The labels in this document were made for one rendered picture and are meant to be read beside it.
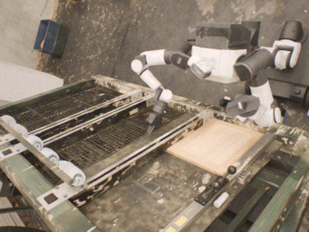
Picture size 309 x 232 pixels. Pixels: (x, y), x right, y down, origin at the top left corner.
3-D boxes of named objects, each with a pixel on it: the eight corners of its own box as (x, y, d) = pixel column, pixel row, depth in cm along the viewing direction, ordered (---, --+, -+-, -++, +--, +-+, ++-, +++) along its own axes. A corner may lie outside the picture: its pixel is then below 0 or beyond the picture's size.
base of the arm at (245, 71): (256, 65, 133) (252, 45, 128) (276, 69, 123) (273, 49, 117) (235, 80, 130) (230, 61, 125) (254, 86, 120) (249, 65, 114)
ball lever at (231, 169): (224, 183, 116) (239, 168, 107) (219, 188, 114) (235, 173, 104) (217, 177, 117) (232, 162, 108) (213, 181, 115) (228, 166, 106)
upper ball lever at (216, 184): (209, 198, 109) (224, 183, 99) (203, 203, 106) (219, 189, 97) (203, 191, 110) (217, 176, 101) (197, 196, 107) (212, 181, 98)
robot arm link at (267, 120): (244, 122, 122) (257, 130, 136) (266, 120, 116) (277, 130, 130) (245, 100, 125) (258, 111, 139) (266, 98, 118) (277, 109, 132)
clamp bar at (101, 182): (216, 121, 177) (217, 88, 166) (53, 229, 103) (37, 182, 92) (203, 117, 183) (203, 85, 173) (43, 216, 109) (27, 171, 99)
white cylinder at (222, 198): (218, 209, 107) (229, 198, 112) (219, 204, 105) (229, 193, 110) (213, 206, 109) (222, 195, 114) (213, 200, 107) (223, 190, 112)
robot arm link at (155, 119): (152, 126, 170) (160, 109, 171) (163, 130, 164) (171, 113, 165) (141, 119, 161) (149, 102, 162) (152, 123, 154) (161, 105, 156)
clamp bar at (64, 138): (159, 103, 211) (157, 75, 201) (8, 175, 137) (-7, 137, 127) (150, 100, 218) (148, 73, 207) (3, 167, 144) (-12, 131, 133)
